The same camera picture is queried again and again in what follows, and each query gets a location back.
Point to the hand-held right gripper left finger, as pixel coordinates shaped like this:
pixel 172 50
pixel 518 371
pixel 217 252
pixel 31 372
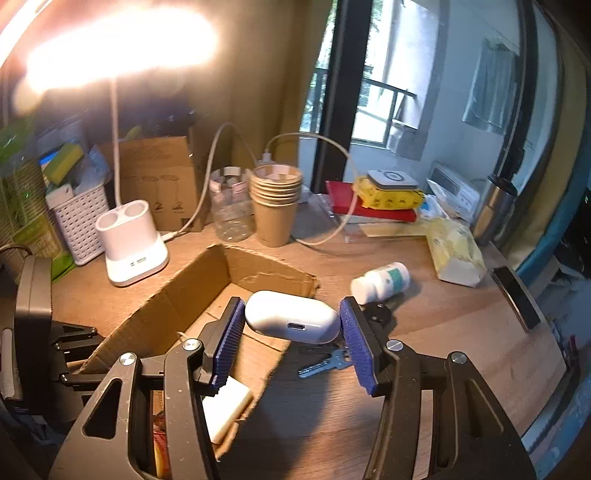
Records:
pixel 228 341

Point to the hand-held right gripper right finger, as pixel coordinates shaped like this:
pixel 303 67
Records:
pixel 355 341

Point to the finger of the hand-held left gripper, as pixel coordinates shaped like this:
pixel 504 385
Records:
pixel 92 336
pixel 76 379

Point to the black car key fob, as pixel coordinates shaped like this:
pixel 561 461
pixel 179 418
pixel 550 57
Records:
pixel 381 314

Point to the white pill bottle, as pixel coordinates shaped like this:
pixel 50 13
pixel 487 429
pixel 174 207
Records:
pixel 378 284

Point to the white earbuds case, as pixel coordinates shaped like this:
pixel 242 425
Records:
pixel 286 314

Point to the white charger plug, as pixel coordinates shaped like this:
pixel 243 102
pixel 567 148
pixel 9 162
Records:
pixel 226 406

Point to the cardboard box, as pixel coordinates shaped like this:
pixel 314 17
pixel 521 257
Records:
pixel 258 272

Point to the red food can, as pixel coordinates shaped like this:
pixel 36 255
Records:
pixel 161 447

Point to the white desk lamp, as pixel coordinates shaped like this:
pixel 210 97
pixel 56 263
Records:
pixel 134 258

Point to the green bag of cups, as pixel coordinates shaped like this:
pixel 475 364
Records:
pixel 23 207

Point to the white plastic basket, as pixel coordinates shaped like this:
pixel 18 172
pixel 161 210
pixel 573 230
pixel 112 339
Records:
pixel 83 221

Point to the clear plastic bottle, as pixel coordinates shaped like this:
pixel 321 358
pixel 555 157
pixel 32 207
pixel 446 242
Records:
pixel 231 217

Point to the stack of paper cups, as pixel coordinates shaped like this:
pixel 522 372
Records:
pixel 274 221

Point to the yellow tissue pack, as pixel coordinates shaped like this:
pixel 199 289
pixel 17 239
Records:
pixel 455 251

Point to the yellow green sponge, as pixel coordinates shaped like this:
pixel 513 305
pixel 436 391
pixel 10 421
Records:
pixel 62 161

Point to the red book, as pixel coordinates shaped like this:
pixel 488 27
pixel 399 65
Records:
pixel 341 198

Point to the yellow box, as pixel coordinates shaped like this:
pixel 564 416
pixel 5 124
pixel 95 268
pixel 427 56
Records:
pixel 392 199

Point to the white wet wipes pack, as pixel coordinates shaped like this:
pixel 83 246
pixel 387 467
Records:
pixel 431 207

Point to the black smartphone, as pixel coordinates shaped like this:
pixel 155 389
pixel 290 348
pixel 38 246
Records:
pixel 517 295

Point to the brown lamp carton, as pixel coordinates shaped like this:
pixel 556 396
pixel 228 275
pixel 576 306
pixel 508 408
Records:
pixel 157 175

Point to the steel thermos mug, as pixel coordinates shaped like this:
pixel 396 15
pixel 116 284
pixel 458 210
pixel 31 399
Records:
pixel 491 217

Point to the white microwave oven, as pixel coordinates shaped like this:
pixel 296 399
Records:
pixel 455 184

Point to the hanging pale garment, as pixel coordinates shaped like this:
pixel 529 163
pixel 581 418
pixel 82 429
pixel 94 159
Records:
pixel 491 87

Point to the yellow and teal curtain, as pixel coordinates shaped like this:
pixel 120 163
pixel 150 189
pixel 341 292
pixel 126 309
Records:
pixel 568 138

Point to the black sliding door frame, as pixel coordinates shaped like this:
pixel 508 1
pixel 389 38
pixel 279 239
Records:
pixel 346 92

